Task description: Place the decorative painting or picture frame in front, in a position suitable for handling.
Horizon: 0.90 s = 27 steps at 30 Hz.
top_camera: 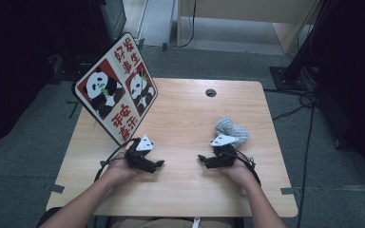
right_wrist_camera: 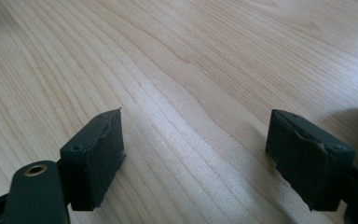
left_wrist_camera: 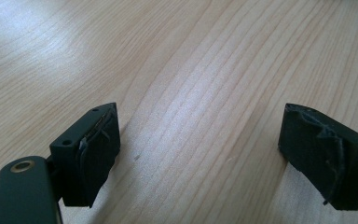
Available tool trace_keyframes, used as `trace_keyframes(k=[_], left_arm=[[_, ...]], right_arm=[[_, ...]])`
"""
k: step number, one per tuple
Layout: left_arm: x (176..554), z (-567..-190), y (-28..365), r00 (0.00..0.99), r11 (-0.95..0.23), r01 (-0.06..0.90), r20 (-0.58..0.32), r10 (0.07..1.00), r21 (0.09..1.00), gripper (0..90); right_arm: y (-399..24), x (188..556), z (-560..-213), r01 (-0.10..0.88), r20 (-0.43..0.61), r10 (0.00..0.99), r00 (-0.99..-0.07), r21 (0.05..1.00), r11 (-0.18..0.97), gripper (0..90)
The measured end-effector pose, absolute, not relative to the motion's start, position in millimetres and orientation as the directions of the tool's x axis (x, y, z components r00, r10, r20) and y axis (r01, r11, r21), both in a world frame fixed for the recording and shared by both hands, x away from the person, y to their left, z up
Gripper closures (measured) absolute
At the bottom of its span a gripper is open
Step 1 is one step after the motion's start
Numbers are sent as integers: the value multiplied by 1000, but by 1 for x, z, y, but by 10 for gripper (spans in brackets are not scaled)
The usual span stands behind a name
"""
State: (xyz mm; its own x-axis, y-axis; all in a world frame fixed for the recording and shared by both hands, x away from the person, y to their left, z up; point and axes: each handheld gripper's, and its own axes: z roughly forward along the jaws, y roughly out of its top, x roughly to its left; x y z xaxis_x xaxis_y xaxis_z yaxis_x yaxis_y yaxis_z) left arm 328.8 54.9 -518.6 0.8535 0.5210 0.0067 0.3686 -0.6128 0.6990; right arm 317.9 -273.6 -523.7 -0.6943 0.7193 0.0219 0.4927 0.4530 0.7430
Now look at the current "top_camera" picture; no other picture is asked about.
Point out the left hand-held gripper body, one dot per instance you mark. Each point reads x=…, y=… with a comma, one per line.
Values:
x=138, y=158

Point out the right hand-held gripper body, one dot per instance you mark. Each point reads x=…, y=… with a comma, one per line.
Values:
x=224, y=156

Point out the grey fluffy cloth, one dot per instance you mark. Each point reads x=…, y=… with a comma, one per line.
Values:
x=233, y=128

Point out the panda picture board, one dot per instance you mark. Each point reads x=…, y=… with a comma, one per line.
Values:
x=114, y=88

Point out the person's right hand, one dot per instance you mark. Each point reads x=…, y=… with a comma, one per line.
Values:
x=240, y=172

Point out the person's left hand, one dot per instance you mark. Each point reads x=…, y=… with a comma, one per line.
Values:
x=117, y=169

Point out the person's tan trousers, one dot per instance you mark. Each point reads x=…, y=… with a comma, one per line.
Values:
x=158, y=223

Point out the grey floor tape strip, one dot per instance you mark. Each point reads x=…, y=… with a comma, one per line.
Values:
x=293, y=190
x=54, y=188

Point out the black metal stand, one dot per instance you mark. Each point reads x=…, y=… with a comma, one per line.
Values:
x=290, y=79

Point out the black cabinet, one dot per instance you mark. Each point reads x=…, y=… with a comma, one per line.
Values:
x=107, y=22

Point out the light wooden cabinet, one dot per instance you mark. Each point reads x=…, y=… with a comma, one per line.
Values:
x=250, y=9

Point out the black stand base plate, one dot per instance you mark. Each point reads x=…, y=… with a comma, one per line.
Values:
x=66, y=71

